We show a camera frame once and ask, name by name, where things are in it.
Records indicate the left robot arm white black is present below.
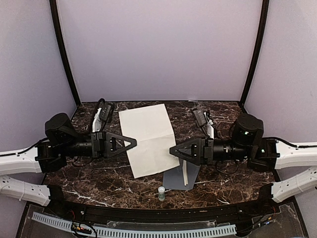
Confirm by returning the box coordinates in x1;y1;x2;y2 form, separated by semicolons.
0;113;137;216

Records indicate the black left frame post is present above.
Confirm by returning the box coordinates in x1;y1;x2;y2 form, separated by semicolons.
49;0;81;107

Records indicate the grey envelope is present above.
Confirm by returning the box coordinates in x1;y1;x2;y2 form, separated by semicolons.
163;159;201;190

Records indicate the beige letter paper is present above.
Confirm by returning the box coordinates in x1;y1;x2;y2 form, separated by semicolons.
182;160;188;186

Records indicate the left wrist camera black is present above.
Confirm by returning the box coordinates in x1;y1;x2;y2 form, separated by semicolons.
90;98;114;132

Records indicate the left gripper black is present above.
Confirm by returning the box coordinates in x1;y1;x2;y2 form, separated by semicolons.
61;130;138;160

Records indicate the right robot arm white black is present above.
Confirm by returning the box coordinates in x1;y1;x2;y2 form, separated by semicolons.
169;114;317;215

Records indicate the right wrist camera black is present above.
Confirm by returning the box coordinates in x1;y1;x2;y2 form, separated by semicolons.
192;107;215;139

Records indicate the beige lined letter sheet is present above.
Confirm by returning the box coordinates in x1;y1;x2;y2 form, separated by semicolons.
119;104;180;179

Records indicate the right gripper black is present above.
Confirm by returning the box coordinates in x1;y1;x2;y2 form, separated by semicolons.
169;136;251;167

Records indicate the black right frame post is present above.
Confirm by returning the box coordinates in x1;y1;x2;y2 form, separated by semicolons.
239;0;269;107

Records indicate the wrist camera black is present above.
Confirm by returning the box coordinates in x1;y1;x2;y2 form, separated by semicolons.
90;98;114;132
192;107;215;139

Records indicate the small electronics board with leds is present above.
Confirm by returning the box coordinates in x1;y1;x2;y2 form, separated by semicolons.
71;223;92;235

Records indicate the white slotted cable duct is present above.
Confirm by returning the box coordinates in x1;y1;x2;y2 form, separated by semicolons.
32;212;237;238

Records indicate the black front table rail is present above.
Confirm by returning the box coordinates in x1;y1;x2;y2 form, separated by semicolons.
44;199;280;224

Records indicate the black frame post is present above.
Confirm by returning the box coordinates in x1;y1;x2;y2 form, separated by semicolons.
49;0;81;107
239;0;269;107

